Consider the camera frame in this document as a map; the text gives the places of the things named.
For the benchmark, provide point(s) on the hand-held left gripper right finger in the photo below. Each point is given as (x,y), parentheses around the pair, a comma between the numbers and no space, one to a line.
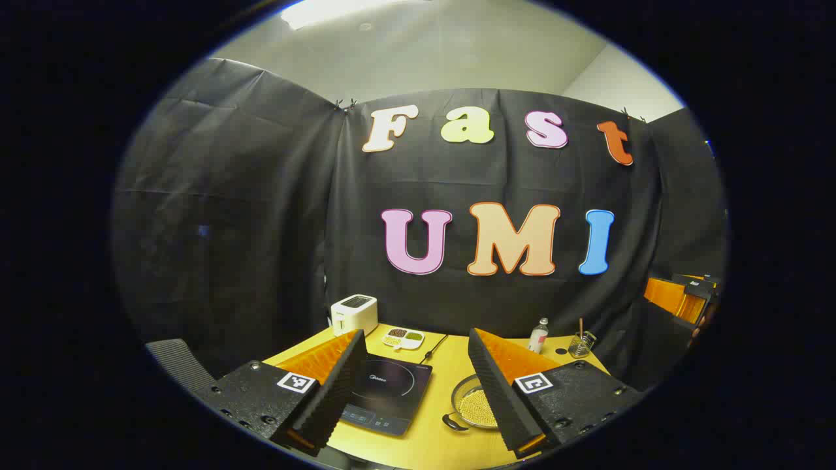
(506,405)

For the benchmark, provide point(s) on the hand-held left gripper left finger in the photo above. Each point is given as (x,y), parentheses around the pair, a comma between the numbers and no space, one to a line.
(326,398)

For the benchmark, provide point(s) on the black induction cooktop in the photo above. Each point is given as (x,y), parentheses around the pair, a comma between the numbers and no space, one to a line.
(392,391)

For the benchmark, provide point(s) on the pile of yellow beans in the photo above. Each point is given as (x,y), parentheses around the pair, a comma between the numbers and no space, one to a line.
(478,408)

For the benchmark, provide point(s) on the clear plastic bottle pink label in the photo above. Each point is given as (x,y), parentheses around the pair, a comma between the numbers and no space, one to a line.
(537,338)

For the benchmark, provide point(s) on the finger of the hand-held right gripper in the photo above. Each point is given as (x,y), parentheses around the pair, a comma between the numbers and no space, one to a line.
(663,295)
(695,310)

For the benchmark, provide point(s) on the black backdrop cloth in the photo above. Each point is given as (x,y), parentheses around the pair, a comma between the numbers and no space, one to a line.
(261,215)

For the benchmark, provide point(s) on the white divided plate with beans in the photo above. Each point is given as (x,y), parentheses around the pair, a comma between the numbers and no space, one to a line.
(403,339)

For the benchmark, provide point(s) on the white toaster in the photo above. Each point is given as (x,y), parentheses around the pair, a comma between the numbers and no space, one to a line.
(353,316)

